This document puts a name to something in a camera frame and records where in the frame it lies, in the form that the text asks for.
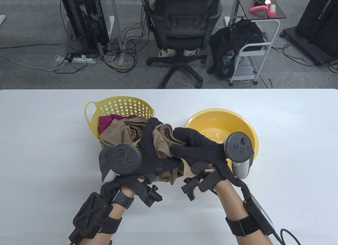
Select person's right hand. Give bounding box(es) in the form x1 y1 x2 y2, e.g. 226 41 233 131
171 127 234 193

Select black right hand controller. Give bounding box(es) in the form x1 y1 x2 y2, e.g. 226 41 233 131
224 132 255 179

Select black left wrist strap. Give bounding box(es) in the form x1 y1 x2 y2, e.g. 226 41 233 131
112 190 134 210

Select black computer tower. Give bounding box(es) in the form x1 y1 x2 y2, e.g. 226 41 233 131
59 0 110 54

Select brown shorts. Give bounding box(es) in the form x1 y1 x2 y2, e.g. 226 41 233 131
99 118 149 150
153 123 190 186

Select white desk leg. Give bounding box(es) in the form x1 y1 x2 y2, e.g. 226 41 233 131
110 0 126 67

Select yellow plastic basin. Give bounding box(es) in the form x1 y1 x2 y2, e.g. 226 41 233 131
184 109 259 164

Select yellow perforated plastic basket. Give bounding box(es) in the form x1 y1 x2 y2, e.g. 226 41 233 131
84 97 156 150

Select black office chair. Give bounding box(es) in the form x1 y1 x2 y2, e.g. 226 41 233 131
145 0 223 89

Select maroon shorts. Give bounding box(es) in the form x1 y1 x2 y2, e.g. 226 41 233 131
98 114 138 134

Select black braided cable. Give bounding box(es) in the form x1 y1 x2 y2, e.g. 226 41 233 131
273 229 301 245

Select black backpack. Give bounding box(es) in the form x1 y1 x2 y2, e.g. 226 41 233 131
206 18 264 79

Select black left forearm strap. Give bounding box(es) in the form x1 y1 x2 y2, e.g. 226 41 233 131
99 216 122 235

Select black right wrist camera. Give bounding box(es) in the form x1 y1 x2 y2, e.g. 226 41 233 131
181 176 200 201

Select black hand controller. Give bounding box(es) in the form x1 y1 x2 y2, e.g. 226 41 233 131
224 132 255 179
99 143 142 183

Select person's left forearm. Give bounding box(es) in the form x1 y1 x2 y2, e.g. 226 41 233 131
92 186 136 245

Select black forearm strap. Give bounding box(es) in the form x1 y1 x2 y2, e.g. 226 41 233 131
225 216 260 236
99 216 122 235

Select white power strip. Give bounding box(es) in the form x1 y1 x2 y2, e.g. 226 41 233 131
55 55 97 64

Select black battery pack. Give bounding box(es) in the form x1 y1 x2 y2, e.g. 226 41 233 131
244 194 275 236

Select person's left hand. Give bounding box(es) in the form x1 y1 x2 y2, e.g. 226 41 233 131
116 118 184 187

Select black left hand controller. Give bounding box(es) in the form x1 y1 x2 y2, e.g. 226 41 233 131
99 143 142 183

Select pink handled tool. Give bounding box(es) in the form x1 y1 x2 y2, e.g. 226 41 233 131
250 4 275 18

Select black cabinet on casters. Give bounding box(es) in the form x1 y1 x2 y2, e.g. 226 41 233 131
280 0 338 67

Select black right forearm strap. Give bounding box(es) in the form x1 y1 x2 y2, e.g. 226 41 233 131
225 216 260 236

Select white rolling cart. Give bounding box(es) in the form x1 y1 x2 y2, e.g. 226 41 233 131
224 0 287 87

